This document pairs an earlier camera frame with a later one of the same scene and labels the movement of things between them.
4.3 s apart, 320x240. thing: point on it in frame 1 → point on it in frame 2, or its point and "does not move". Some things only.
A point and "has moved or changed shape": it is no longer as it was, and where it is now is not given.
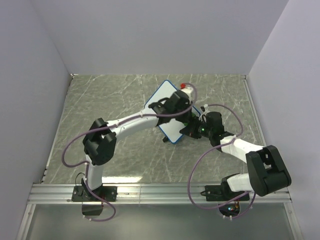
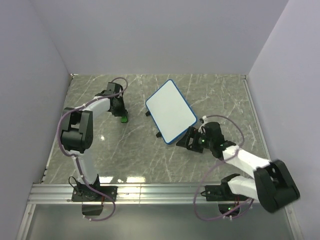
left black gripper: [185, 119] → [123, 111]
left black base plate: [81, 194] does not move
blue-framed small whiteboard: [171, 128] does not move
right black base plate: [221, 193] does not move
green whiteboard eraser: [193, 115] has moved or changed shape
